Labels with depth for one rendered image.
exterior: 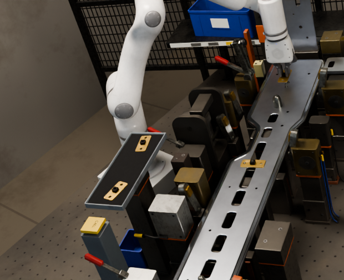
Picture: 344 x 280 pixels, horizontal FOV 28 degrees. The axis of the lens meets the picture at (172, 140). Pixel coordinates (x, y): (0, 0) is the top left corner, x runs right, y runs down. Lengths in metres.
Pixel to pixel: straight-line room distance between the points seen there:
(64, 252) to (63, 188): 1.58
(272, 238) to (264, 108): 0.72
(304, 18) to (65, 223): 1.28
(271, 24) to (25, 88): 2.30
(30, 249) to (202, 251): 0.97
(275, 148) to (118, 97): 0.60
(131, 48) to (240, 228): 0.78
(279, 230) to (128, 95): 0.82
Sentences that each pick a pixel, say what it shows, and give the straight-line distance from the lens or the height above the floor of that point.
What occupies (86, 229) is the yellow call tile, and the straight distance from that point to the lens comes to 2.12.
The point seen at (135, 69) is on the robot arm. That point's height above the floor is 1.28.
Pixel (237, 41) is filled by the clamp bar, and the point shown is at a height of 1.21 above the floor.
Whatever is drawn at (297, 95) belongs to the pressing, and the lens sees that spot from 2.69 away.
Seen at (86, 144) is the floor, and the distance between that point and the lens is 4.65.
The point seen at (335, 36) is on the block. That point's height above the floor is 1.06.
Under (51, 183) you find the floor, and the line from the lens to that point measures 4.44.
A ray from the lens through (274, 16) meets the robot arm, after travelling 2.56.
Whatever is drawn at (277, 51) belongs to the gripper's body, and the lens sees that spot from 2.64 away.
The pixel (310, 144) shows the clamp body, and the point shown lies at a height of 1.05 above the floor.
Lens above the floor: 2.48
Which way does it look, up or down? 34 degrees down
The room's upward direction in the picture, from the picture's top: 18 degrees counter-clockwise
